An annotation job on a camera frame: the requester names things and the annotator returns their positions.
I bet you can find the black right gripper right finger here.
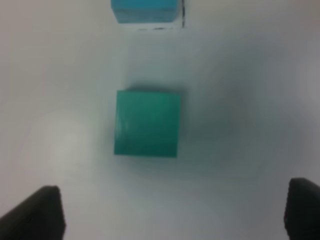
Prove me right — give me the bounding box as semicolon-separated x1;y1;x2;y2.
283;178;320;240

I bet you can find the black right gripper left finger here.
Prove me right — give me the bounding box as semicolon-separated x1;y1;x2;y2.
0;185;67;240

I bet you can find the green block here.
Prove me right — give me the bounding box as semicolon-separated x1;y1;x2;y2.
114;90;181;158

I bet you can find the blue block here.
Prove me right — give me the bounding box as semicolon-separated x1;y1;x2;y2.
111;0;180;24

